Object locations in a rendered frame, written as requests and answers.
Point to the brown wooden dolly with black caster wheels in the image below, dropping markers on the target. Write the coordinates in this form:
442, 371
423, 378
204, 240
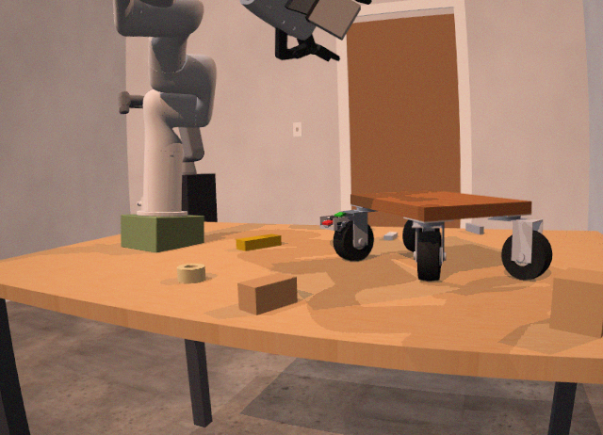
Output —
526, 254

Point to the beige roll of tape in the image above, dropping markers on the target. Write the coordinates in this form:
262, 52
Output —
193, 275

